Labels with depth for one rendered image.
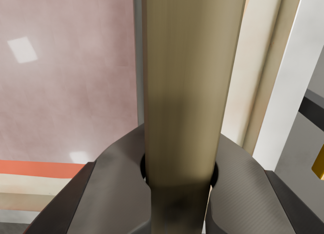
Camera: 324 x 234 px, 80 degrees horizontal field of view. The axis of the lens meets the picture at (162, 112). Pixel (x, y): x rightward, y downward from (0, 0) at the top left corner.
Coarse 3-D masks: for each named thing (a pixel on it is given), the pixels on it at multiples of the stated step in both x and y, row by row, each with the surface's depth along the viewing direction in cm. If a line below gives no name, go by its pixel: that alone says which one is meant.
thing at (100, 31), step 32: (0, 0) 22; (32, 0) 22; (64, 0) 22; (96, 0) 22; (128, 0) 22; (0, 32) 24; (32, 32) 24; (64, 32) 24; (96, 32) 23; (128, 32) 23; (96, 64) 25; (128, 64) 25
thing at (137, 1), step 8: (136, 0) 11; (136, 8) 11; (136, 16) 11; (136, 24) 11; (136, 32) 12; (136, 40) 12; (136, 48) 12; (136, 56) 12; (136, 64) 12; (136, 72) 13; (136, 80) 13; (136, 88) 13; (136, 96) 14
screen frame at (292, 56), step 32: (288, 0) 20; (320, 0) 18; (288, 32) 19; (320, 32) 19; (288, 64) 21; (256, 96) 26; (288, 96) 22; (256, 128) 26; (288, 128) 24; (256, 160) 27
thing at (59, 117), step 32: (0, 64) 26; (32, 64) 26; (64, 64) 25; (0, 96) 28; (32, 96) 28; (64, 96) 28; (96, 96) 27; (128, 96) 27; (0, 128) 31; (32, 128) 30; (64, 128) 30; (96, 128) 30; (128, 128) 30; (0, 160) 34; (32, 160) 33; (64, 160) 33
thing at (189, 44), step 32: (160, 0) 5; (192, 0) 5; (224, 0) 5; (160, 32) 6; (192, 32) 5; (224, 32) 5; (160, 64) 6; (192, 64) 6; (224, 64) 6; (160, 96) 6; (192, 96) 6; (224, 96) 6; (160, 128) 7; (192, 128) 7; (160, 160) 8; (192, 160) 8; (160, 192) 8; (192, 192) 8; (160, 224) 9; (192, 224) 9
